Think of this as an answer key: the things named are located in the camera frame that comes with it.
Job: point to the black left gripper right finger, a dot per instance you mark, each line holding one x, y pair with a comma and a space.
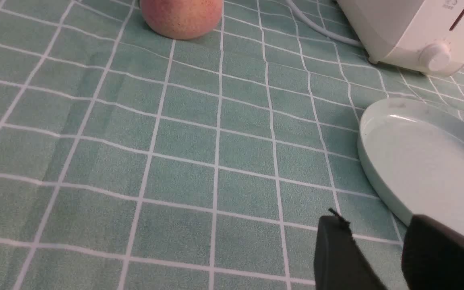
433, 256

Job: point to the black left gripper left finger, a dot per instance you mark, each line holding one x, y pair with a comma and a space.
339, 264

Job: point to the light green round plate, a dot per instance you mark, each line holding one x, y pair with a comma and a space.
413, 156

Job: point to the white toaster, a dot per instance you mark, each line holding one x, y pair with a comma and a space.
420, 35

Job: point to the green checkered tablecloth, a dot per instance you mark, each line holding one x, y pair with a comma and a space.
130, 161

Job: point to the pink peach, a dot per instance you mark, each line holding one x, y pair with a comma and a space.
182, 19

